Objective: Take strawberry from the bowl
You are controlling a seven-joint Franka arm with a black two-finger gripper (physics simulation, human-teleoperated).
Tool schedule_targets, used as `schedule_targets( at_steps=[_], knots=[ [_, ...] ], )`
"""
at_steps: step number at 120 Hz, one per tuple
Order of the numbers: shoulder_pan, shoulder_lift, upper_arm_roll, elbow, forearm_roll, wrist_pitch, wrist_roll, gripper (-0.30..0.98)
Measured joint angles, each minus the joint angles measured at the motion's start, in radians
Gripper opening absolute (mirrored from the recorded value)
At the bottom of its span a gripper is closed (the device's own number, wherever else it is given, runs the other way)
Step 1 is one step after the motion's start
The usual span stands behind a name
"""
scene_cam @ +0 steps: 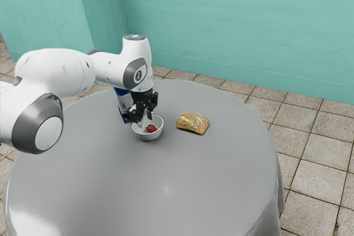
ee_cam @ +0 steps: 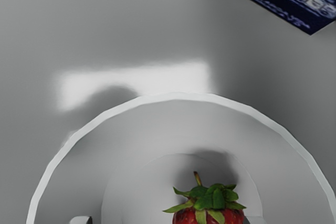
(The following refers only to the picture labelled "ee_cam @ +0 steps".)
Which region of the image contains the white round plate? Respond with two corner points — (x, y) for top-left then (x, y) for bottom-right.
(26, 92), (336, 224)

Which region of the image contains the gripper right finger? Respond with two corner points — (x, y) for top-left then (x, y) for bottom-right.
(244, 216), (264, 224)

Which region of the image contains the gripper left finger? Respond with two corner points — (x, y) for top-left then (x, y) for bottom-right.
(69, 216), (93, 224)

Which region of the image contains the dark blue printed box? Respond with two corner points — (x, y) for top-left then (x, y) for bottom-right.
(205, 0), (336, 36)

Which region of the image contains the red strawberry with green leaves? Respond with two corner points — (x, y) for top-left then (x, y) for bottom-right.
(162, 171), (247, 224)

